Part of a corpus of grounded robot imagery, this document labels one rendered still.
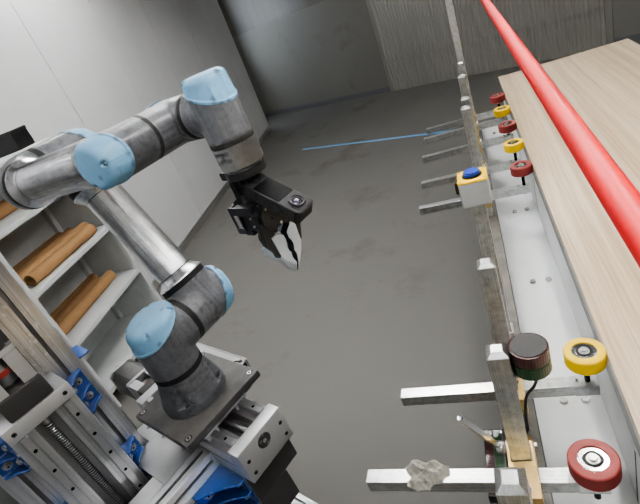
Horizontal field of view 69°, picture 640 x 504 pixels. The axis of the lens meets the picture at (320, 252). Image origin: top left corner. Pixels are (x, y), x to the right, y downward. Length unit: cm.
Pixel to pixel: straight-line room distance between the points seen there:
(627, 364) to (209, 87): 93
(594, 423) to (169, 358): 101
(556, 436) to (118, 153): 115
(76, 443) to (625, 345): 116
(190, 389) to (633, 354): 92
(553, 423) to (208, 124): 108
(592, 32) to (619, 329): 599
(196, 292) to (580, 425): 98
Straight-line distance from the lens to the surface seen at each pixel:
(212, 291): 110
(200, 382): 110
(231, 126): 75
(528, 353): 81
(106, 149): 73
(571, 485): 101
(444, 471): 102
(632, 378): 110
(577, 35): 702
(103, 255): 378
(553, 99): 20
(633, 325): 120
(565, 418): 139
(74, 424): 112
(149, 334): 102
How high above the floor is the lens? 171
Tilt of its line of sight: 27 degrees down
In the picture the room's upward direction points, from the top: 23 degrees counter-clockwise
